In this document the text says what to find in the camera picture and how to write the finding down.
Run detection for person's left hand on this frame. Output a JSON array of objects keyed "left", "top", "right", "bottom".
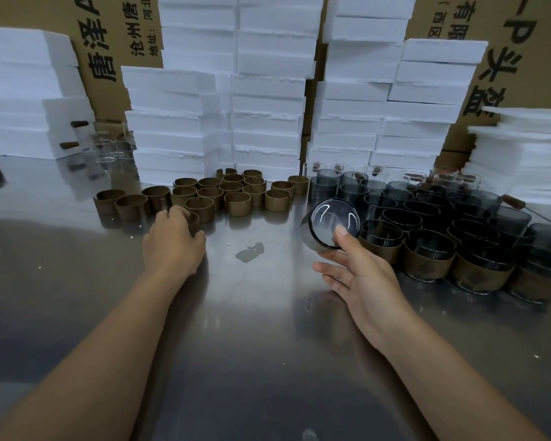
[{"left": 142, "top": 205, "right": 208, "bottom": 283}]

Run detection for person's right hand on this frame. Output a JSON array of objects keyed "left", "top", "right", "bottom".
[{"left": 312, "top": 224, "right": 419, "bottom": 356}]

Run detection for smoky transparent plastic cup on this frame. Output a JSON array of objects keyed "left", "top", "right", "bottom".
[
  {"left": 403, "top": 229, "right": 456, "bottom": 284},
  {"left": 359, "top": 219, "right": 404, "bottom": 265},
  {"left": 448, "top": 219, "right": 500, "bottom": 245},
  {"left": 449, "top": 245, "right": 516, "bottom": 295},
  {"left": 299, "top": 197, "right": 362, "bottom": 252},
  {"left": 507, "top": 254, "right": 551, "bottom": 303},
  {"left": 380, "top": 208, "right": 423, "bottom": 231}
]

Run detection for group of brown sleeve rings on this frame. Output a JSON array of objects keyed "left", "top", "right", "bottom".
[{"left": 94, "top": 168, "right": 309, "bottom": 224}]

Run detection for cluster of transparent plastic cups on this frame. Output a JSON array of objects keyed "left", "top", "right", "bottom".
[{"left": 302, "top": 161, "right": 551, "bottom": 271}]

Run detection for bunch of clear plastic cups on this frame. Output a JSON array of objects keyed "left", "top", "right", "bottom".
[{"left": 82, "top": 128, "right": 137, "bottom": 164}]

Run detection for person's right forearm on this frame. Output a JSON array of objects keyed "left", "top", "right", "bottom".
[{"left": 381, "top": 316, "right": 551, "bottom": 441}]

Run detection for person's left forearm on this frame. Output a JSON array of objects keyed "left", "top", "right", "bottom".
[{"left": 0, "top": 270, "right": 180, "bottom": 441}]

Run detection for tall stack white foam blocks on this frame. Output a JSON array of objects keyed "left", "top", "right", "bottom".
[{"left": 121, "top": 0, "right": 324, "bottom": 187}]

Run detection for stepped stack white foam blocks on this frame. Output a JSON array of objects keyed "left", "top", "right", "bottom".
[{"left": 306, "top": 0, "right": 489, "bottom": 173}]

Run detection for stack of thin foam sheets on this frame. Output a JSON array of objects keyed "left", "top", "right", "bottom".
[{"left": 467, "top": 106, "right": 551, "bottom": 207}]

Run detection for stack of white foam blocks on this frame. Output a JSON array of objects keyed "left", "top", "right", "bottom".
[{"left": 0, "top": 26, "right": 96, "bottom": 160}]

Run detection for brown-handled metal rod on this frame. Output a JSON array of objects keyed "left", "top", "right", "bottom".
[{"left": 501, "top": 194, "right": 551, "bottom": 231}]

